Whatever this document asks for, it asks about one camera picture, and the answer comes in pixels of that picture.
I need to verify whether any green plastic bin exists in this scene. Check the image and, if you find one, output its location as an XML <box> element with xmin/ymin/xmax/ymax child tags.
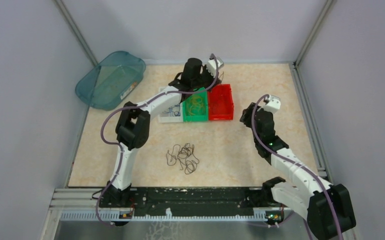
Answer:
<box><xmin>182</xmin><ymin>91</ymin><xmax>209</xmax><ymax>123</ymax></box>

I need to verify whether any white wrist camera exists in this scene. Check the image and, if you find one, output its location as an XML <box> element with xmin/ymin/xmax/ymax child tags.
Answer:
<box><xmin>205</xmin><ymin>53</ymin><xmax>225</xmax><ymax>77</ymax></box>
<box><xmin>263</xmin><ymin>95</ymin><xmax>281</xmax><ymax>114</ymax></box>

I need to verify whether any brown wire bundle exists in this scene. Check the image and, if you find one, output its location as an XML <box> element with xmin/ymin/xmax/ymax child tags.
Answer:
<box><xmin>165</xmin><ymin>143</ymin><xmax>201</xmax><ymax>175</ymax></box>

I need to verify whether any white slotted cable duct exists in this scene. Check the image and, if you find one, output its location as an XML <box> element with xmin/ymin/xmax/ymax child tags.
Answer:
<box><xmin>59</xmin><ymin>209</ymin><xmax>282</xmax><ymax>222</ymax></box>

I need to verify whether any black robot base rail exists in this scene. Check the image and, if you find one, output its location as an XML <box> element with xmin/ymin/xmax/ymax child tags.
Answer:
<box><xmin>98</xmin><ymin>186</ymin><xmax>288</xmax><ymax>222</ymax></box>

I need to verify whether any red plastic bin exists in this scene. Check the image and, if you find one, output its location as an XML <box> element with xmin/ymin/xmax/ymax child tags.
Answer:
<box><xmin>207</xmin><ymin>84</ymin><xmax>234</xmax><ymax>121</ymax></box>

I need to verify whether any yellow wire bundle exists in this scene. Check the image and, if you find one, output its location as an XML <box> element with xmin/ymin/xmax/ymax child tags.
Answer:
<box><xmin>184</xmin><ymin>96</ymin><xmax>208</xmax><ymax>117</ymax></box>

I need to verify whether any teal translucent plastic tub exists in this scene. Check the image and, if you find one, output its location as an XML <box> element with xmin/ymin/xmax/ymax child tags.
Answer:
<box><xmin>74</xmin><ymin>51</ymin><xmax>146</xmax><ymax>111</ymax></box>

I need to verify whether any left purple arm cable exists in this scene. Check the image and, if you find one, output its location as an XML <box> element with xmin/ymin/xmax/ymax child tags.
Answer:
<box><xmin>94</xmin><ymin>53</ymin><xmax>221</xmax><ymax>227</ymax></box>

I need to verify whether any blue wire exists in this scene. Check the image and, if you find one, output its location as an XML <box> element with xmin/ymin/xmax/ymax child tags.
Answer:
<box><xmin>163</xmin><ymin>105</ymin><xmax>182</xmax><ymax>118</ymax></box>

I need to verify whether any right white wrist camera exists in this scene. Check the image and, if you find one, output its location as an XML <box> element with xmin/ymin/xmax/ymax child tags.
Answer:
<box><xmin>263</xmin><ymin>95</ymin><xmax>281</xmax><ymax>114</ymax></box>

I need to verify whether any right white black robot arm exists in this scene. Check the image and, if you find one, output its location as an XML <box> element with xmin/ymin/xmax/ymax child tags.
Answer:
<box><xmin>240</xmin><ymin>102</ymin><xmax>357</xmax><ymax>240</ymax></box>

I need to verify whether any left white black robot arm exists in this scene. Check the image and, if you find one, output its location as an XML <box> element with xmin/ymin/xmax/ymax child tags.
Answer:
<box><xmin>99</xmin><ymin>54</ymin><xmax>224</xmax><ymax>207</ymax></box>

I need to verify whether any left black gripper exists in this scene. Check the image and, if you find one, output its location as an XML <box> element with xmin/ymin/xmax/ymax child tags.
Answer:
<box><xmin>192</xmin><ymin>64</ymin><xmax>222</xmax><ymax>93</ymax></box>

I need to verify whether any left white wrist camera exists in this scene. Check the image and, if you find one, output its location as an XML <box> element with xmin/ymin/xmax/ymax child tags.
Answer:
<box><xmin>205</xmin><ymin>53</ymin><xmax>225</xmax><ymax>77</ymax></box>

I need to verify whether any white plastic bin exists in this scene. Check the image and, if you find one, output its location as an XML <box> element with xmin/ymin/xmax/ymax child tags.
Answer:
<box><xmin>154</xmin><ymin>93</ymin><xmax>184</xmax><ymax>124</ymax></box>

